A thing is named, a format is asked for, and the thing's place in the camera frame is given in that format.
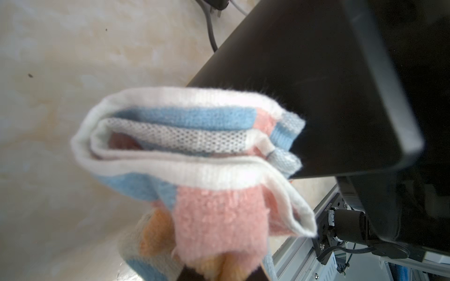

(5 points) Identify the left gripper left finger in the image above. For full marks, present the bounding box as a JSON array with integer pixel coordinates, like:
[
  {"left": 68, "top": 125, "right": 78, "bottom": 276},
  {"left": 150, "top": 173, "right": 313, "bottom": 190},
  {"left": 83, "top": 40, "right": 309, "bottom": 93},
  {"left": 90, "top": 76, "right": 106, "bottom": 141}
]
[{"left": 177, "top": 266, "right": 200, "bottom": 281}]

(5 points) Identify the black coffee machine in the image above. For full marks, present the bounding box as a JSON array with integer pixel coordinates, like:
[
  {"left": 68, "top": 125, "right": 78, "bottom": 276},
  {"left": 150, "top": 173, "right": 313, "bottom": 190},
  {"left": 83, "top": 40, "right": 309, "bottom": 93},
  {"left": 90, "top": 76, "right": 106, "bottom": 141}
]
[{"left": 189, "top": 1, "right": 450, "bottom": 252}]

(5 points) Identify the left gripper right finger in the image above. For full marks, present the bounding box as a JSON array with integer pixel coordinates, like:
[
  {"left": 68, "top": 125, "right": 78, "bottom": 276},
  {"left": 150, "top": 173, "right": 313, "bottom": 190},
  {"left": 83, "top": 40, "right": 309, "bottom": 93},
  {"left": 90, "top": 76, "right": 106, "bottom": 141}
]
[{"left": 246, "top": 266, "right": 271, "bottom": 281}]

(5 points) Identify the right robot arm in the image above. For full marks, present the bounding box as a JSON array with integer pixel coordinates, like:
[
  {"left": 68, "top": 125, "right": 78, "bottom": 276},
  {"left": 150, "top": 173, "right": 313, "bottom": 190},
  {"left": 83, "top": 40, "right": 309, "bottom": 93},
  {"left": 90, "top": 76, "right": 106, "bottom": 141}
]
[{"left": 313, "top": 208, "right": 410, "bottom": 265}]

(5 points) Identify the blue striped cloth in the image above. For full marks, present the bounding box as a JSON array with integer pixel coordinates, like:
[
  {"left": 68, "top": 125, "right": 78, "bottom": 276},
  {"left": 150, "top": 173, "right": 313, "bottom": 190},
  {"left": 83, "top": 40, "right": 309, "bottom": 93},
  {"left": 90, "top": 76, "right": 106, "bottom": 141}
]
[{"left": 71, "top": 87, "right": 318, "bottom": 281}]

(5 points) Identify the black power cable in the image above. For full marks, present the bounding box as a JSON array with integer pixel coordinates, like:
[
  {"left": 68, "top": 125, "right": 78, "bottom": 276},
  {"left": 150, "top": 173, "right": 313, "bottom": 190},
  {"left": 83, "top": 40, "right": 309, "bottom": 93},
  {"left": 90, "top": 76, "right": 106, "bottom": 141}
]
[{"left": 195, "top": 0, "right": 229, "bottom": 53}]

